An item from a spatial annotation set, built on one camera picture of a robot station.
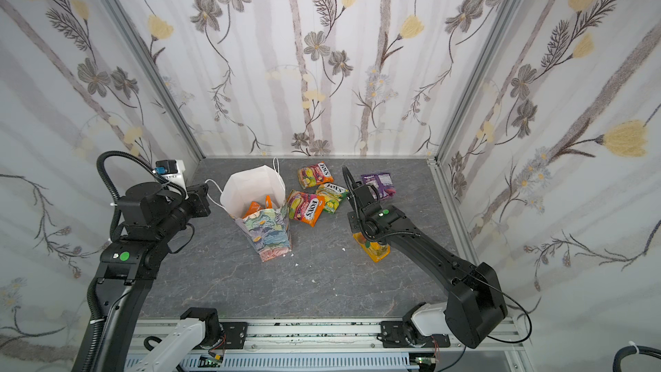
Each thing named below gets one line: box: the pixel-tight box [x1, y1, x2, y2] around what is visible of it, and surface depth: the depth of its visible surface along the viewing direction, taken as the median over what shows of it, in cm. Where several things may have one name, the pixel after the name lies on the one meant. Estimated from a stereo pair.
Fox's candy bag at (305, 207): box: [287, 190, 326, 228], surface depth 100 cm
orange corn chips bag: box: [241, 200, 264, 219], surface depth 95 cm
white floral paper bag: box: [219, 157, 293, 263], surface depth 83 cm
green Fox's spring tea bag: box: [315, 182, 351, 214], surface depth 106 cm
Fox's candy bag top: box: [297, 161, 335, 190], surface depth 113 cm
